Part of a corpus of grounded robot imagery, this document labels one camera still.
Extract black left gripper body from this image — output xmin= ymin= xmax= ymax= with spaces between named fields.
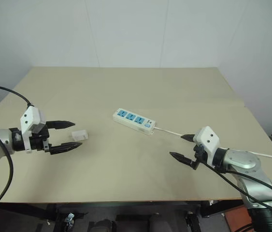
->
xmin=28 ymin=124 xmax=52 ymax=154

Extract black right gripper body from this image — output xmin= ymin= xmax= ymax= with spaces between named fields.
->
xmin=191 ymin=143 xmax=208 ymax=171

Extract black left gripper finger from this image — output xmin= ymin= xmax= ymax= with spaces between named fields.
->
xmin=48 ymin=142 xmax=83 ymax=156
xmin=46 ymin=120 xmax=76 ymax=130

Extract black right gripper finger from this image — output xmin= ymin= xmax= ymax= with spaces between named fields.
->
xmin=180 ymin=134 xmax=195 ymax=143
xmin=169 ymin=151 xmax=195 ymax=168

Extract white plug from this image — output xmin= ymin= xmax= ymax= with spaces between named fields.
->
xmin=71 ymin=130 xmax=89 ymax=142

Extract white power strip blue sockets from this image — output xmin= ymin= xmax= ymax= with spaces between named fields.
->
xmin=112 ymin=108 xmax=157 ymax=136

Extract metal caster wheel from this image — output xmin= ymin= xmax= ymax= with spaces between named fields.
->
xmin=64 ymin=212 xmax=75 ymax=230

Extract dark rounded shape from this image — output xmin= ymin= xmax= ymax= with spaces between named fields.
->
xmin=89 ymin=218 xmax=117 ymax=232

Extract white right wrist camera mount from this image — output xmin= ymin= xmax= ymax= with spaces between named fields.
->
xmin=192 ymin=126 xmax=221 ymax=168

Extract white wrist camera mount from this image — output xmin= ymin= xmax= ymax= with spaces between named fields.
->
xmin=19 ymin=105 xmax=47 ymax=154
xmin=192 ymin=126 xmax=221 ymax=168

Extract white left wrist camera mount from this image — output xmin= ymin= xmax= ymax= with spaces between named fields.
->
xmin=19 ymin=105 xmax=47 ymax=154

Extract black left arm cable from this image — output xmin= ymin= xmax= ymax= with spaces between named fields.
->
xmin=0 ymin=84 xmax=34 ymax=219

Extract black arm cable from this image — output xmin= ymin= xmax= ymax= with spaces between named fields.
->
xmin=197 ymin=144 xmax=272 ymax=218
xmin=0 ymin=84 xmax=34 ymax=219

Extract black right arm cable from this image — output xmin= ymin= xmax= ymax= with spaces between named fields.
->
xmin=197 ymin=144 xmax=272 ymax=218

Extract white power cord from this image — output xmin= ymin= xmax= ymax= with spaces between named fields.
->
xmin=153 ymin=126 xmax=272 ymax=169

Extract black table frame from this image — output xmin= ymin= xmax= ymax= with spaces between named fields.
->
xmin=0 ymin=193 xmax=247 ymax=232

